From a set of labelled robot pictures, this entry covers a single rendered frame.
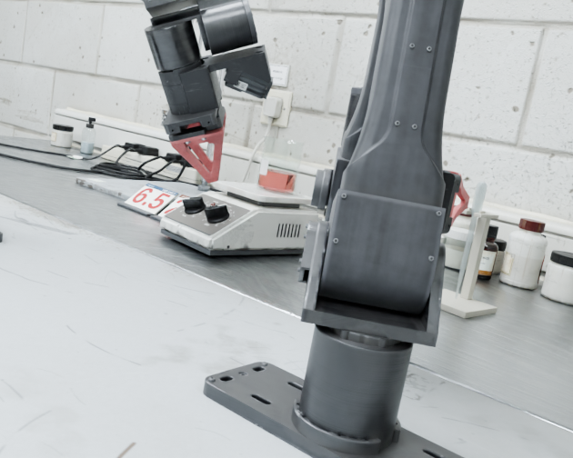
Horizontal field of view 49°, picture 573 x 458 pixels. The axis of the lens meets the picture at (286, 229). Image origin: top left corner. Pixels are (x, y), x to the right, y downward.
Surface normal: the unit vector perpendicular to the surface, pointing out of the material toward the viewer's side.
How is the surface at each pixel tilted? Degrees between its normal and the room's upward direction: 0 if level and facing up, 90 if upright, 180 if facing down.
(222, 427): 0
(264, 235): 90
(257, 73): 109
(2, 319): 0
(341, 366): 90
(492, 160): 90
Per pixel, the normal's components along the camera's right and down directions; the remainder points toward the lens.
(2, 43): -0.62, 0.02
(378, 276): -0.08, 0.29
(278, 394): 0.18, -0.97
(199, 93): 0.03, 0.48
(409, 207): -0.01, -0.08
